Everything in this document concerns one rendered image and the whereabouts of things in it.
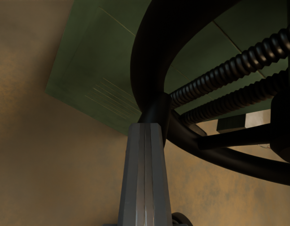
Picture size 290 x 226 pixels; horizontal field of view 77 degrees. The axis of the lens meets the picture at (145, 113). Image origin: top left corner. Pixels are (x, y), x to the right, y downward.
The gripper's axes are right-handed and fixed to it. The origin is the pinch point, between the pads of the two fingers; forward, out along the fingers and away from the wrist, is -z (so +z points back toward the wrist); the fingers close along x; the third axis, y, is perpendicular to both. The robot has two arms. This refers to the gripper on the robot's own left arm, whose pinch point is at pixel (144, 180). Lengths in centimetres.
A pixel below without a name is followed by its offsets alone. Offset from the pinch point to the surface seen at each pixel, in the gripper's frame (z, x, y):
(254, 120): -29.8, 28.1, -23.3
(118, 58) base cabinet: -35.0, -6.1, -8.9
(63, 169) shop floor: -38, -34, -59
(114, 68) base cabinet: -37.2, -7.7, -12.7
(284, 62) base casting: -23.0, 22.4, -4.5
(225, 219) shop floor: -43, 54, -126
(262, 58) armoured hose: -10.9, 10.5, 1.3
